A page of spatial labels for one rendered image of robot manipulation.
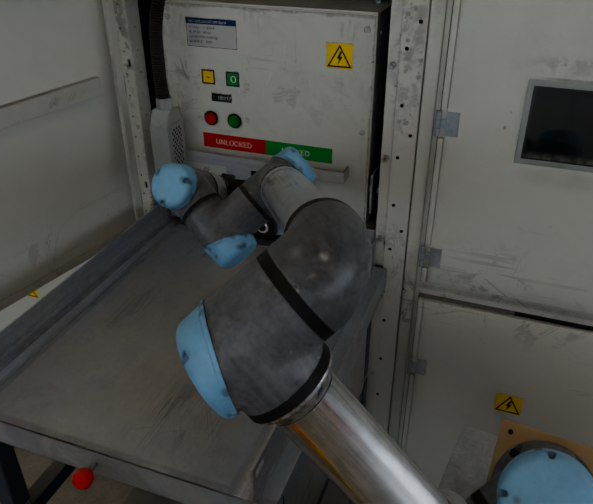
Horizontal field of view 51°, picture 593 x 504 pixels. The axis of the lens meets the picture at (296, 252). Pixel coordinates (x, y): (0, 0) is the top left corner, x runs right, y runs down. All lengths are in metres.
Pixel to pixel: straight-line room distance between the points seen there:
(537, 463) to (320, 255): 0.39
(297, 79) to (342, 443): 0.87
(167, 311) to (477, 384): 0.74
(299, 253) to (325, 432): 0.20
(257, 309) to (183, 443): 0.48
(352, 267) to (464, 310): 0.83
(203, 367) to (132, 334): 0.66
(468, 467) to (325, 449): 0.50
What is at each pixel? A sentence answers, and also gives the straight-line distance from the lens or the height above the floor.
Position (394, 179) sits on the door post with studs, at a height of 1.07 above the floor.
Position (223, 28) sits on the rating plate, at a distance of 1.43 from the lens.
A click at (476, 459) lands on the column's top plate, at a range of 1.19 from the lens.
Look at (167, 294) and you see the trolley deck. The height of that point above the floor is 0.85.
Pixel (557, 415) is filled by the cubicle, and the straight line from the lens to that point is 1.61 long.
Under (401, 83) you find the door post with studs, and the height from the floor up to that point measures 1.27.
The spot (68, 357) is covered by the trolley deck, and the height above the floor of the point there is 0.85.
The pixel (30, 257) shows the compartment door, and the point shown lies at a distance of 1.50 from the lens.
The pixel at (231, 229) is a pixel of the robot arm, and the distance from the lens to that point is 1.01.
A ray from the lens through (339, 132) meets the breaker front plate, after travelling 1.39.
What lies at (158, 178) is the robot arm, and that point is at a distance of 1.04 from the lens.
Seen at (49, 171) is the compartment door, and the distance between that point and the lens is 1.47.
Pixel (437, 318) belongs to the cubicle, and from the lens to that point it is 1.47.
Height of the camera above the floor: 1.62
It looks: 31 degrees down
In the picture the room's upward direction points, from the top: straight up
